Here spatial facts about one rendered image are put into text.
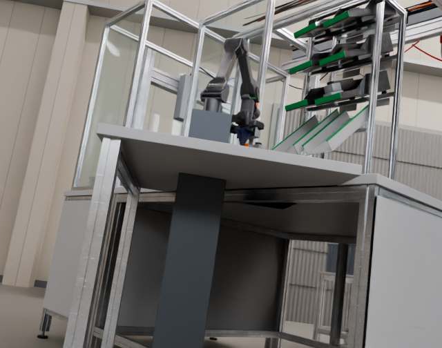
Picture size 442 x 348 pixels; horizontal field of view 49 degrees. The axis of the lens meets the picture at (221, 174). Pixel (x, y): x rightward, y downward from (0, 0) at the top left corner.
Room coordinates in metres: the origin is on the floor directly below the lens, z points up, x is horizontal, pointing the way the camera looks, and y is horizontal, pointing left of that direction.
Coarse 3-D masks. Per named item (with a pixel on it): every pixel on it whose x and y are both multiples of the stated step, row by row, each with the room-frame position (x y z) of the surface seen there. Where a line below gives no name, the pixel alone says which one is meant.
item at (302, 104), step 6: (312, 90) 1.92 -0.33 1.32; (318, 90) 1.94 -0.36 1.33; (324, 90) 1.95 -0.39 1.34; (306, 96) 1.91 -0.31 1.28; (312, 96) 1.92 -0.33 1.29; (318, 96) 1.94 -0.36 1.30; (300, 102) 1.77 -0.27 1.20; (306, 102) 1.75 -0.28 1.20; (312, 102) 1.76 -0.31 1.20; (288, 108) 1.84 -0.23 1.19; (294, 108) 1.81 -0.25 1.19; (300, 108) 1.88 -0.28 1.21
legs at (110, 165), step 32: (128, 160) 1.49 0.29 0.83; (96, 192) 1.21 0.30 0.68; (128, 192) 1.97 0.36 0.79; (192, 192) 1.58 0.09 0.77; (96, 224) 1.22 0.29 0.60; (128, 224) 2.04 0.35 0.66; (192, 224) 1.58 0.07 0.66; (96, 256) 1.22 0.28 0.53; (128, 256) 2.06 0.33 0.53; (192, 256) 1.59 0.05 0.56; (192, 288) 1.59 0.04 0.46; (160, 320) 1.58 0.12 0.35; (192, 320) 1.59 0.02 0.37
